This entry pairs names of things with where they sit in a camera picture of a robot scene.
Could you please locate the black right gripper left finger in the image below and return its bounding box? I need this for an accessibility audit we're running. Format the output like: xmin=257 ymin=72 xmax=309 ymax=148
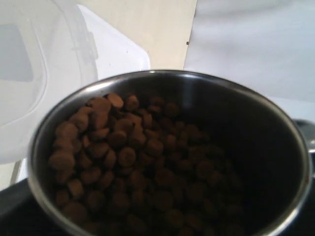
xmin=0 ymin=179 xmax=49 ymax=236

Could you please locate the white curtain backdrop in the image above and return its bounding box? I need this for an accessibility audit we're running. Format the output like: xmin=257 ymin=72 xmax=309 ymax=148
xmin=184 ymin=0 xmax=315 ymax=102

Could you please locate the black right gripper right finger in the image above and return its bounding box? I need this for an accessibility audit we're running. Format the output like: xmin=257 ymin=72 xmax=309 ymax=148
xmin=309 ymin=150 xmax=315 ymax=177

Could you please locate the white plastic tray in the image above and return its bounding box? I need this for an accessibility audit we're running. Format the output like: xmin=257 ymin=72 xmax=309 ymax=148
xmin=17 ymin=3 xmax=151 ymax=177

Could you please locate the steel mug with pellets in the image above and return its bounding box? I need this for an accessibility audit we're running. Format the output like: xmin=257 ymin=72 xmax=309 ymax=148
xmin=28 ymin=70 xmax=313 ymax=236

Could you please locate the clear plastic pitcher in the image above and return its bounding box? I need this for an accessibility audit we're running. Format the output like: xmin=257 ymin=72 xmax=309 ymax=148
xmin=0 ymin=0 xmax=97 ymax=164

